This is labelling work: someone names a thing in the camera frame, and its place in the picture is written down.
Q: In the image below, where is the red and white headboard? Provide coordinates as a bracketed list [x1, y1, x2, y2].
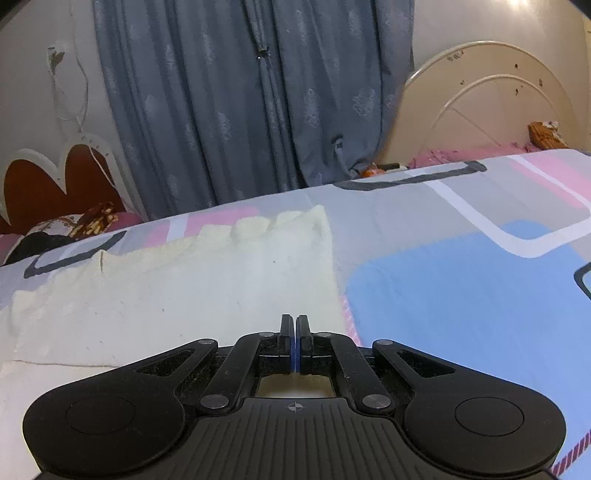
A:
[0, 131, 148, 236]

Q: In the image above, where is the pastel patterned bedsheet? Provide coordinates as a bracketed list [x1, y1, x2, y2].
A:
[0, 150, 591, 480]

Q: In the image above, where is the white cable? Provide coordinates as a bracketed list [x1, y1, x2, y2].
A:
[48, 0, 116, 190]

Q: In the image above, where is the orange patterned cloth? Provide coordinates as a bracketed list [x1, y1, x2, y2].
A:
[527, 121, 570, 151]

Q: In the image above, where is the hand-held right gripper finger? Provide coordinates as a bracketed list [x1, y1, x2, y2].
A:
[296, 315, 462, 414]
[128, 315, 295, 415]

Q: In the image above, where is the cream knitted garment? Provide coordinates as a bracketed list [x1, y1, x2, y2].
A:
[0, 204, 358, 480]

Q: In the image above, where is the patterned pillow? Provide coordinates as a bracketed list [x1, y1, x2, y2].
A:
[0, 202, 144, 267]

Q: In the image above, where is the cream arched headboard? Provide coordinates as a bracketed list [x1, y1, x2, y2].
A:
[385, 41, 580, 167]

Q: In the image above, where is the pink bedsheet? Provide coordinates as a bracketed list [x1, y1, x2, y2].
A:
[409, 141, 571, 169]

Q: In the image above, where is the grey-blue curtain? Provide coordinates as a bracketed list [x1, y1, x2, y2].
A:
[92, 0, 415, 217]

